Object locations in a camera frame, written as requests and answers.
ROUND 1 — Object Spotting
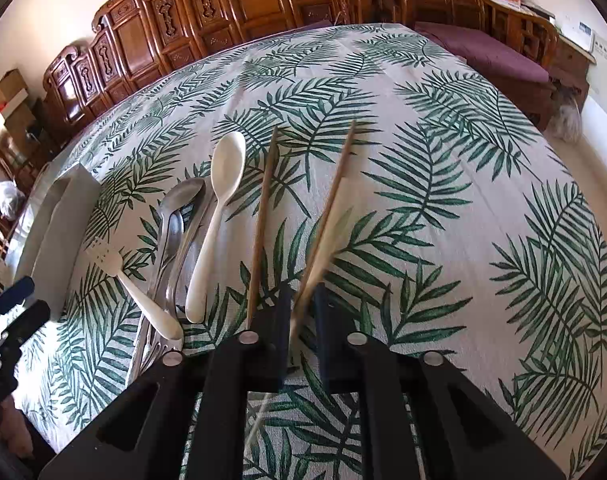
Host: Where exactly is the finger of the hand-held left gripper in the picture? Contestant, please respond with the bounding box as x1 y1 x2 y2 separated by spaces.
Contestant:
0 276 36 321
0 300 52 361

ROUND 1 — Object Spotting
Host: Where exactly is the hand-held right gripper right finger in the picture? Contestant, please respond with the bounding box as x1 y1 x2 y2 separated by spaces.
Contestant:
313 282 567 480

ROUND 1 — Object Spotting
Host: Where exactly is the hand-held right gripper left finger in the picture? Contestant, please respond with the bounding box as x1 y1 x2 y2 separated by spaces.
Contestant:
38 284 293 480

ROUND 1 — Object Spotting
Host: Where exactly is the grey utensil tray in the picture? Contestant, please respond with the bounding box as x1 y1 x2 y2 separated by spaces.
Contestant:
31 167 104 321

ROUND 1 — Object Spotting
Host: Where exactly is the white fork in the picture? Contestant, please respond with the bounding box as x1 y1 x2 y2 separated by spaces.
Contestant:
85 236 185 353

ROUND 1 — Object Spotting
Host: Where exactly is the metal fork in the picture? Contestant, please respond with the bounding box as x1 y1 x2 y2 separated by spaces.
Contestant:
131 280 182 378
128 192 219 381

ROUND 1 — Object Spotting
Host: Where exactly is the wooden chopstick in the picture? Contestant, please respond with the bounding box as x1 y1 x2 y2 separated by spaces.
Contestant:
246 126 279 333
244 119 357 456

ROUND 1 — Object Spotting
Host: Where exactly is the small metal spoon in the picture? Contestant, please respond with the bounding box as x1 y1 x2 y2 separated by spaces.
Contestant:
154 211 185 311

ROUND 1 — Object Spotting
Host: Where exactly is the large metal spoon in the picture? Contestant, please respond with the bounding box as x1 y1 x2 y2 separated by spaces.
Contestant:
144 177 208 321

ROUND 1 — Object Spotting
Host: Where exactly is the cream white spoon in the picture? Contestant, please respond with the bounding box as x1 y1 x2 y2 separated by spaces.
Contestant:
184 131 248 324

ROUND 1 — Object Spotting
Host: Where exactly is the person's left forearm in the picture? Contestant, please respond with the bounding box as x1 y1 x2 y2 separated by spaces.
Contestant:
1 402 34 458

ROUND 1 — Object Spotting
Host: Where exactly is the white plastic bag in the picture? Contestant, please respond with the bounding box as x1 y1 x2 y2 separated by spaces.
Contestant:
0 179 20 222

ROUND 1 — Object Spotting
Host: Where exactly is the leaf print tablecloth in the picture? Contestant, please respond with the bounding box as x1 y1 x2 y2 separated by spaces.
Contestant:
14 22 607 480

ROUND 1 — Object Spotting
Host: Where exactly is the cardboard box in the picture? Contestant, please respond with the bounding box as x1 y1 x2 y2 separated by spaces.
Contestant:
0 69 30 128

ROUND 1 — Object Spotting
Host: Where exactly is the carved wooden sofa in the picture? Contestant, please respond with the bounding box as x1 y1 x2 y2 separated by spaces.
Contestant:
42 0 559 136

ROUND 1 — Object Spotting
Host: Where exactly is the grey plastic bag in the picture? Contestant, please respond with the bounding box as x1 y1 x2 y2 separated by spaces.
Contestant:
547 87 583 142

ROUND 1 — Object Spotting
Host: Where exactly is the purple seat cushion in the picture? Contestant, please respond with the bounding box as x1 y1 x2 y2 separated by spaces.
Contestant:
294 20 551 86

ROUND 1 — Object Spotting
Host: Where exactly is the wooden side table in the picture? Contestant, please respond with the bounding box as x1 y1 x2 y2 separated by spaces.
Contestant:
548 35 597 103

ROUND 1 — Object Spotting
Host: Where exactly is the white box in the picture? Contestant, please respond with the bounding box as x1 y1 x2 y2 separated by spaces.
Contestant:
553 10 597 52

